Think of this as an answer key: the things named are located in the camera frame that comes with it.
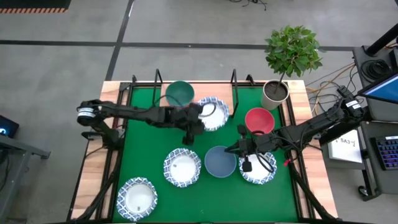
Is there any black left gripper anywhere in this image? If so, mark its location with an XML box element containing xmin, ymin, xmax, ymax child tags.
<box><xmin>169</xmin><ymin>103</ymin><xmax>206</xmax><ymax>135</ymax></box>

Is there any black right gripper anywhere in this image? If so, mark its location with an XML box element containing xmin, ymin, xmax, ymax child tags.
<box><xmin>224</xmin><ymin>124</ymin><xmax>277</xmax><ymax>158</ymax></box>

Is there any blue patterned paper bowl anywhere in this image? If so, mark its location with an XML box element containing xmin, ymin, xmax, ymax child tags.
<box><xmin>116</xmin><ymin>177</ymin><xmax>159</xmax><ymax>222</ymax></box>
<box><xmin>238</xmin><ymin>151</ymin><xmax>278</xmax><ymax>185</ymax></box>
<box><xmin>163</xmin><ymin>147</ymin><xmax>202</xmax><ymax>189</ymax></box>
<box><xmin>197</xmin><ymin>96</ymin><xmax>230</xmax><ymax>132</ymax></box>

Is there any dark green bowl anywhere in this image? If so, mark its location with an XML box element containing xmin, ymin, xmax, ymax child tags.
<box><xmin>165</xmin><ymin>80</ymin><xmax>196</xmax><ymax>107</ymax></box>

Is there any reddish pink bowl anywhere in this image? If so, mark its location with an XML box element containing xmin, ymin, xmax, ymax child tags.
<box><xmin>244</xmin><ymin>107</ymin><xmax>275</xmax><ymax>136</ymax></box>

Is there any beige plant pot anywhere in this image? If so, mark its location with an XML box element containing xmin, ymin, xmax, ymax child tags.
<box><xmin>261</xmin><ymin>80</ymin><xmax>290</xmax><ymax>111</ymax></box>

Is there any green table mat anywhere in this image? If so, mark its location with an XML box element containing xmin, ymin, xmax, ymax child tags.
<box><xmin>112</xmin><ymin>86</ymin><xmax>299</xmax><ymax>223</ymax></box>

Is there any white printed sheet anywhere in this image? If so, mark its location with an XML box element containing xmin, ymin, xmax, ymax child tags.
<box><xmin>327</xmin><ymin>136</ymin><xmax>363</xmax><ymax>163</ymax></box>

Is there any green leafy plant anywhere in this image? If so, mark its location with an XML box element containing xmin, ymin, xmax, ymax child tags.
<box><xmin>264</xmin><ymin>24</ymin><xmax>324</xmax><ymax>94</ymax></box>

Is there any grey equipment cart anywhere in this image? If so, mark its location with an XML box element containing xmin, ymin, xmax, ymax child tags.
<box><xmin>353</xmin><ymin>45</ymin><xmax>398</xmax><ymax>202</ymax></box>

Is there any backlit keyboard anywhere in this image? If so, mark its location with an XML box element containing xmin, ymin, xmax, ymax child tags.
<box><xmin>371</xmin><ymin>135</ymin><xmax>398</xmax><ymax>171</ymax></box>

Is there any computer monitor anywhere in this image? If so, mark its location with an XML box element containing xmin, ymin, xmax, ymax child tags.
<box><xmin>357</xmin><ymin>73</ymin><xmax>398</xmax><ymax>105</ymax></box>

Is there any black pole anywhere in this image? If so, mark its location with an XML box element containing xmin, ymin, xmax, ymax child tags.
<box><xmin>365</xmin><ymin>23</ymin><xmax>398</xmax><ymax>57</ymax></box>

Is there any grey side desk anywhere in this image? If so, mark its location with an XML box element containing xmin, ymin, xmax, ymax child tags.
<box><xmin>0</xmin><ymin>133</ymin><xmax>50</xmax><ymax>224</ymax></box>

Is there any black device with blue light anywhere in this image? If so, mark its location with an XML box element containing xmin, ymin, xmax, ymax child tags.
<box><xmin>0</xmin><ymin>114</ymin><xmax>20</xmax><ymax>138</ymax></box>

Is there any black mat with hazard stripes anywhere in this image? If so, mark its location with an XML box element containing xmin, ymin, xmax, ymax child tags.
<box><xmin>0</xmin><ymin>0</ymin><xmax>72</xmax><ymax>14</ymax></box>

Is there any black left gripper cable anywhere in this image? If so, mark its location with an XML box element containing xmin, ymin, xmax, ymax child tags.
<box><xmin>201</xmin><ymin>103</ymin><xmax>218</xmax><ymax>118</ymax></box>

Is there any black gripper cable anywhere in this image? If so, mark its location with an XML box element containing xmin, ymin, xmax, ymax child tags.
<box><xmin>201</xmin><ymin>103</ymin><xmax>218</xmax><ymax>118</ymax></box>
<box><xmin>254</xmin><ymin>149</ymin><xmax>278</xmax><ymax>174</ymax></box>

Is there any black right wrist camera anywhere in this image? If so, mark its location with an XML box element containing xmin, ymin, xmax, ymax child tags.
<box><xmin>241</xmin><ymin>156</ymin><xmax>253</xmax><ymax>174</ymax></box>

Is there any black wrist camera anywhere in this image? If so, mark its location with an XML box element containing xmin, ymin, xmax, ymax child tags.
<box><xmin>182</xmin><ymin>132</ymin><xmax>196</xmax><ymax>146</ymax></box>
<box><xmin>241</xmin><ymin>156</ymin><xmax>253</xmax><ymax>174</ymax></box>

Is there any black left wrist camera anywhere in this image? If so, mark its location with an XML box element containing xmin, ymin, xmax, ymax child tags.
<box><xmin>182</xmin><ymin>132</ymin><xmax>196</xmax><ymax>146</ymax></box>

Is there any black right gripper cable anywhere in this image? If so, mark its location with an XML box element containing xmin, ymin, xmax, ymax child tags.
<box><xmin>254</xmin><ymin>149</ymin><xmax>278</xmax><ymax>174</ymax></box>

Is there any black aluminium table frame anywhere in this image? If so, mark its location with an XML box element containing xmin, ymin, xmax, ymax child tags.
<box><xmin>67</xmin><ymin>74</ymin><xmax>340</xmax><ymax>224</ymax></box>

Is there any black floor cable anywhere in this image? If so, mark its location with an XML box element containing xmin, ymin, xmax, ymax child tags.
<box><xmin>229</xmin><ymin>0</ymin><xmax>268</xmax><ymax>12</ymax></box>

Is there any orange floor cable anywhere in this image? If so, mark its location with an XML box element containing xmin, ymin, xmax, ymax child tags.
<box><xmin>306</xmin><ymin>62</ymin><xmax>357</xmax><ymax>116</ymax></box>

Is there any coiled black cable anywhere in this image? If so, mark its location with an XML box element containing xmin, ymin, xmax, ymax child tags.
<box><xmin>360</xmin><ymin>58</ymin><xmax>394</xmax><ymax>83</ymax></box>

